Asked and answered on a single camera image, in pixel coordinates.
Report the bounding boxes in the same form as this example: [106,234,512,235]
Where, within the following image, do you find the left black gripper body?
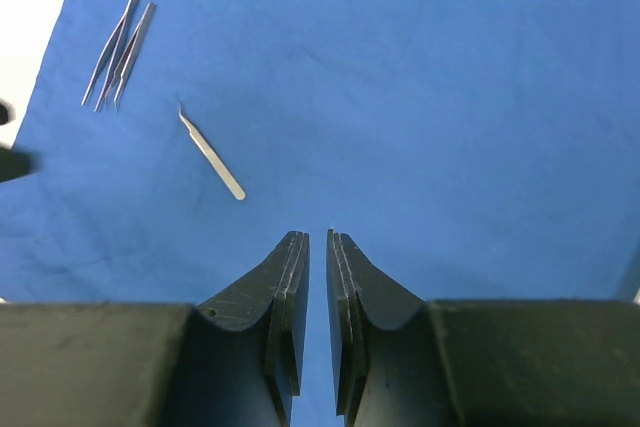
[0,101,44,183]

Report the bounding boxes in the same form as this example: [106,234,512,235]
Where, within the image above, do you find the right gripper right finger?
[326,231,639,426]

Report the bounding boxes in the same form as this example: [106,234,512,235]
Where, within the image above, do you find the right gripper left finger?
[1,231,309,426]

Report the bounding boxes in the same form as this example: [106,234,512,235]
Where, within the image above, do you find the steel tweezers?
[105,3,156,110]
[81,0,139,112]

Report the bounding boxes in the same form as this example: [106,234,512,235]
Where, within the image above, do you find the blue surgical cloth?
[1,0,639,426]

